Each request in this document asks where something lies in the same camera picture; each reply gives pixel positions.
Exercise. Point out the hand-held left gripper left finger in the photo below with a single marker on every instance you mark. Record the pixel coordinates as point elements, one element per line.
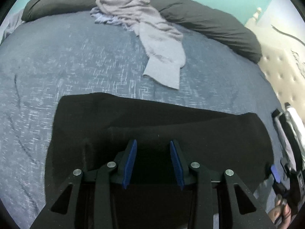
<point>129,162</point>

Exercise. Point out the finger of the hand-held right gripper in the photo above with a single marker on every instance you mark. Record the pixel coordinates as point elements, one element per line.
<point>276,175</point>

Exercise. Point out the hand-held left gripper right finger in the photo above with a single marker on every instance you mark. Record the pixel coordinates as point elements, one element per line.
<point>176,164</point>

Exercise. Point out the black sweater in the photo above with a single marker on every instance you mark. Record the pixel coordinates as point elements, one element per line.
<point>143,119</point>

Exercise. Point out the person's right hand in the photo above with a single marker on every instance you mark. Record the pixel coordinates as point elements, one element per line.
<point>278,212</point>

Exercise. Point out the black folded garment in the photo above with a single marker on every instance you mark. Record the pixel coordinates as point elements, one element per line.
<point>289,138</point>

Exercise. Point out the pale grey folded garment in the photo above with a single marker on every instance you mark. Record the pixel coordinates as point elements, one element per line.
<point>282,136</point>

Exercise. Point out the cream tufted headboard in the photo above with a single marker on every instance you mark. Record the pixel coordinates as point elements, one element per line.
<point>281,59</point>

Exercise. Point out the grey sweater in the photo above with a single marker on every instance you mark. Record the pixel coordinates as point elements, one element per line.
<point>147,28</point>

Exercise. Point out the pale blue crumpled cloth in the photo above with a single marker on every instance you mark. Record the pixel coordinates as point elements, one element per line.
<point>104,18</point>

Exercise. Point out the dark grey rolled duvet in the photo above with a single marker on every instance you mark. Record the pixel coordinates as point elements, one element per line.
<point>209,21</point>

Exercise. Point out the light grey blanket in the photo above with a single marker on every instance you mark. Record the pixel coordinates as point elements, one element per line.
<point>12,23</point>

